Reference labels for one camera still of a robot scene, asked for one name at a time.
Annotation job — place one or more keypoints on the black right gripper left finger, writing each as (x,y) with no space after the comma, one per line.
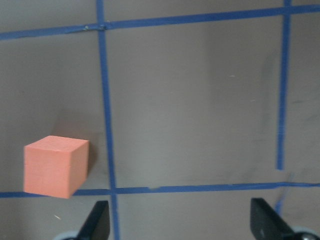
(97,224)

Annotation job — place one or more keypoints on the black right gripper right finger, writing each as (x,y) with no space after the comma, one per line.
(266,224)

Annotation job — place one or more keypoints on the orange foam block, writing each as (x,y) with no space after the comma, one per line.
(55,166)

